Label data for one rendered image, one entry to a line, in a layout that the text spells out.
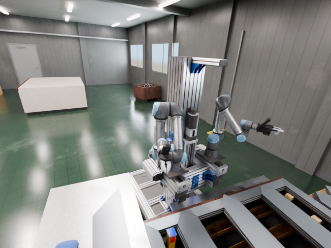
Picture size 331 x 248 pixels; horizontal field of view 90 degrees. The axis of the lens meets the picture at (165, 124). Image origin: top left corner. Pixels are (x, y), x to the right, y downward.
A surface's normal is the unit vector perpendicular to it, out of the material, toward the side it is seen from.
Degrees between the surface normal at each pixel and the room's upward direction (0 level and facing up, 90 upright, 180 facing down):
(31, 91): 90
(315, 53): 90
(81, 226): 0
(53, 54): 90
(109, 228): 0
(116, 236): 0
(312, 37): 90
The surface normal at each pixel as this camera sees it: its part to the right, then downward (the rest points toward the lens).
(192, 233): 0.04, -0.92
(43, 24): 0.50, 0.36
